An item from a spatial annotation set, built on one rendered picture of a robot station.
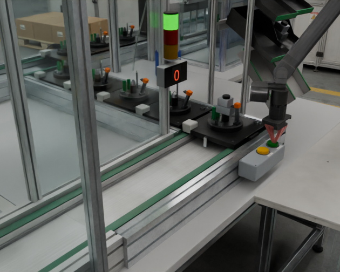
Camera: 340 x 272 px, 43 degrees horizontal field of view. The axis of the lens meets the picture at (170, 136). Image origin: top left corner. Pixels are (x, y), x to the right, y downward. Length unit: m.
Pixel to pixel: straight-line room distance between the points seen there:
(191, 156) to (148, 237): 0.47
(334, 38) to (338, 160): 4.04
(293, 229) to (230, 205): 1.41
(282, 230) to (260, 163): 1.34
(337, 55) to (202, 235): 4.67
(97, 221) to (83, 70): 0.34
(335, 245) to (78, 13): 1.09
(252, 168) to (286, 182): 0.17
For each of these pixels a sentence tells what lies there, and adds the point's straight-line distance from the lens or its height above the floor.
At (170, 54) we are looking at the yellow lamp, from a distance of 1.48.
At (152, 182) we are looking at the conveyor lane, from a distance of 1.41.
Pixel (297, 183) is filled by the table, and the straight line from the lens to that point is 1.57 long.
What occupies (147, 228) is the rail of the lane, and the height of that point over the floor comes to 0.95.
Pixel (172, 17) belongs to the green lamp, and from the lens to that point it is 1.45.
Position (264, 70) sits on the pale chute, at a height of 1.11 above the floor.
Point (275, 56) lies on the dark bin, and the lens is 1.80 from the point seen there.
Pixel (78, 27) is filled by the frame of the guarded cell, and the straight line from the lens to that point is 0.78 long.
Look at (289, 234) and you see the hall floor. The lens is 2.74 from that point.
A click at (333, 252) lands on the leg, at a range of 1.52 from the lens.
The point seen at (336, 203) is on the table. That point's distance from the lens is 1.51.
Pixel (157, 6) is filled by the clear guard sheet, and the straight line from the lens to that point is 1.47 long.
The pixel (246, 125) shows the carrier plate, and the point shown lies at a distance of 1.70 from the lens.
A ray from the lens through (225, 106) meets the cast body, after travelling 1.63.
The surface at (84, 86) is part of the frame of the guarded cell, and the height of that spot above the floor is 1.40.
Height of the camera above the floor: 1.67
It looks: 26 degrees down
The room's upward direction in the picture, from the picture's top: straight up
